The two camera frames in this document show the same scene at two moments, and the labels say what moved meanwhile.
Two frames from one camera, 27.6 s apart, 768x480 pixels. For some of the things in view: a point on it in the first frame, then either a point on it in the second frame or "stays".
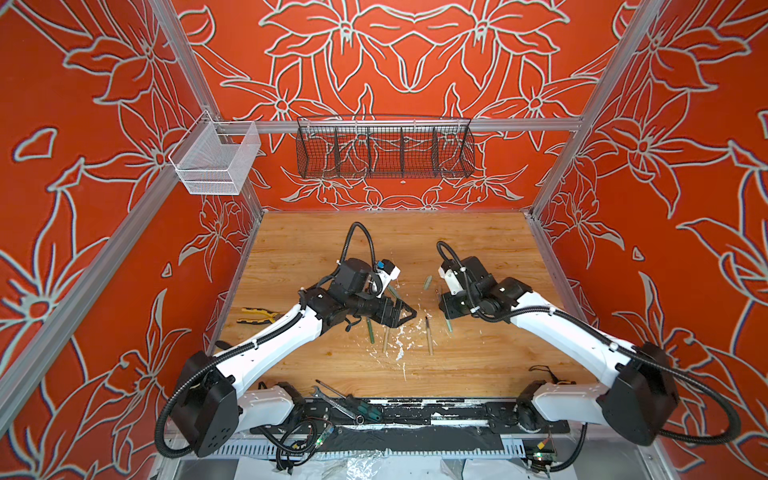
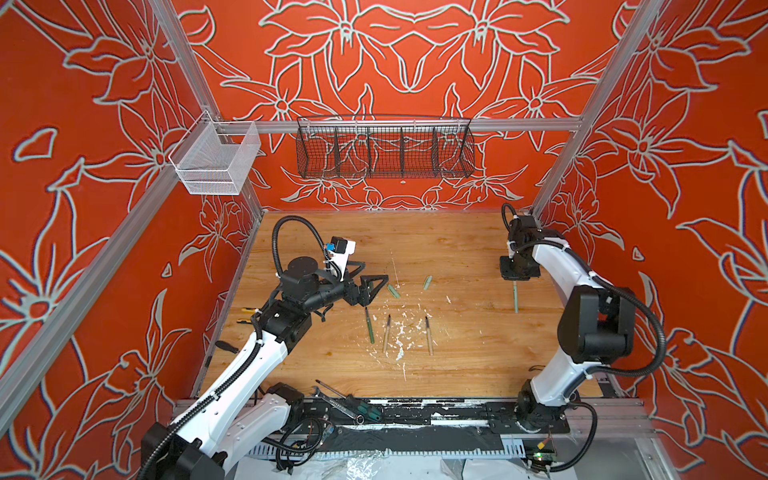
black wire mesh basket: (385, 146) stays
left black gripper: (390, 319) → (362, 296)
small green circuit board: (542, 457) stays
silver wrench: (359, 419) stays
